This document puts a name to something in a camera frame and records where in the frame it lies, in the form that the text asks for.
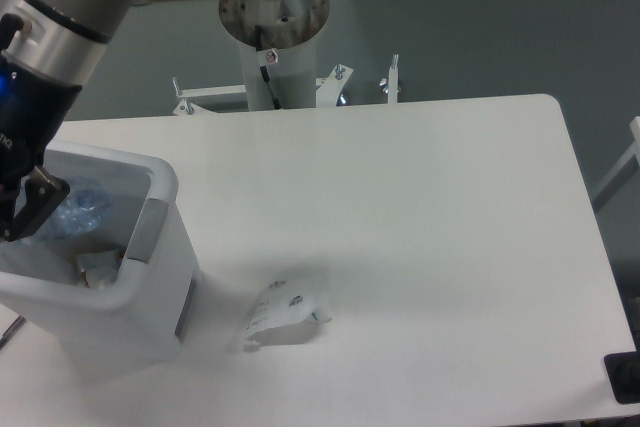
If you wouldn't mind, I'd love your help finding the black object at table edge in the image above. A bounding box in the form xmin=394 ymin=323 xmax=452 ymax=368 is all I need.
xmin=604 ymin=351 xmax=639 ymax=405

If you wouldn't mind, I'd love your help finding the white paper package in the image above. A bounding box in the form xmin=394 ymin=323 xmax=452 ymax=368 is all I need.
xmin=243 ymin=274 xmax=332 ymax=352

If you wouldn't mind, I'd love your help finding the white metal base frame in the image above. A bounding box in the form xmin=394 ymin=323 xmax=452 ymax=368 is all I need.
xmin=172 ymin=53 xmax=402 ymax=116

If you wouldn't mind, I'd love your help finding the white plastic trash can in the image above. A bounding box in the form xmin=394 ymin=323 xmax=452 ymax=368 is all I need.
xmin=1 ymin=141 xmax=199 ymax=360

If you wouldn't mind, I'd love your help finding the white frame at right edge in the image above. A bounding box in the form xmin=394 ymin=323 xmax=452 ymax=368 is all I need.
xmin=591 ymin=117 xmax=639 ymax=212

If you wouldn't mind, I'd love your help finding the crumpled paper trash in bin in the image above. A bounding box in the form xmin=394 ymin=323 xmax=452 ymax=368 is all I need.
xmin=76 ymin=249 xmax=124 ymax=290

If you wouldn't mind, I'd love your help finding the black cable on pedestal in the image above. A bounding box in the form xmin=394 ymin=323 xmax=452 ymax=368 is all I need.
xmin=253 ymin=24 xmax=283 ymax=111

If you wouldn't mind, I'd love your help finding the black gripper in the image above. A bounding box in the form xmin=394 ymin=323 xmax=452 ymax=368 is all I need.
xmin=1 ymin=57 xmax=82 ymax=242

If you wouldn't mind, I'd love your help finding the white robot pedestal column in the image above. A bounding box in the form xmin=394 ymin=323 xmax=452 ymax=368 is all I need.
xmin=218 ymin=0 xmax=330 ymax=111

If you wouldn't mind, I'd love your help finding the clear plastic water bottle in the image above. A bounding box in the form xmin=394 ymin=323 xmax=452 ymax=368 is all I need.
xmin=28 ymin=176 xmax=113 ymax=242

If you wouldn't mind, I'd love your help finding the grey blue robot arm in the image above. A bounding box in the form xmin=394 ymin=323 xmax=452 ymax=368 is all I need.
xmin=1 ymin=0 xmax=156 ymax=242

